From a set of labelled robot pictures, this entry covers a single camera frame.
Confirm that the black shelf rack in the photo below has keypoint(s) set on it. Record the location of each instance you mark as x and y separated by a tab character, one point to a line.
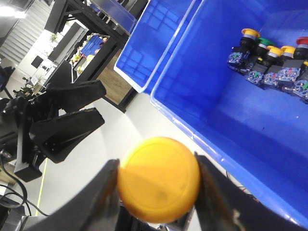
98	31

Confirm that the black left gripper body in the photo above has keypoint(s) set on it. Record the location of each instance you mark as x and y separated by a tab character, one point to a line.
17	120

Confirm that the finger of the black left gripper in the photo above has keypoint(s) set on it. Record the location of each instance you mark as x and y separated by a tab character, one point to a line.
58	136
70	97

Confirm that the yellow button switch right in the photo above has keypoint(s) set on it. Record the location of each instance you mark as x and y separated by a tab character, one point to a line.
291	66

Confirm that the yellow button switch left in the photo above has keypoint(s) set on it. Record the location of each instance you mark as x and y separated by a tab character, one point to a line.
239	56

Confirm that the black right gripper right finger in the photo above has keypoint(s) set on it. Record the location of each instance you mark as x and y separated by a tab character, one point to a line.
222	206

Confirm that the green button switch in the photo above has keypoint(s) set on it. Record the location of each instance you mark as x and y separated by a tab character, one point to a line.
257	68

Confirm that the yellow button switch middle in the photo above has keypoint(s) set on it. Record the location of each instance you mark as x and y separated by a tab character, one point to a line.
273	63

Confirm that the red button switch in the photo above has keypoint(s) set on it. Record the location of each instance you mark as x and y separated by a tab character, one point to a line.
301	53

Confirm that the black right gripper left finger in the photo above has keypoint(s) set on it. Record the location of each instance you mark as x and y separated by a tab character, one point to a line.
94	208

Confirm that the yellow push button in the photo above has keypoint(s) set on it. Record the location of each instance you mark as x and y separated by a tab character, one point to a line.
159	180

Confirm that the blue crate beside parts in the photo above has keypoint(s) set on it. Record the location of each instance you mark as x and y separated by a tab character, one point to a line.
159	26

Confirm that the yellow button switch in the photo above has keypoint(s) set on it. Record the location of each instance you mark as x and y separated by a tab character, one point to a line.
239	56
291	66
273	63

